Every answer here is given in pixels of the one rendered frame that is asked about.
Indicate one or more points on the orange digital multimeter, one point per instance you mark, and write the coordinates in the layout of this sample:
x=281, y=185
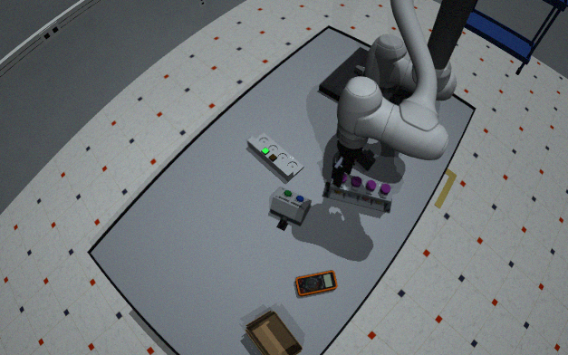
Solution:
x=316, y=283

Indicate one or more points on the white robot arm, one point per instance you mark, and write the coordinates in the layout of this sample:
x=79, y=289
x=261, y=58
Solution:
x=412, y=127

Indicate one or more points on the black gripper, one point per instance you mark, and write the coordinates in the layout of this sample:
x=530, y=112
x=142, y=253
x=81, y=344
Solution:
x=343, y=164

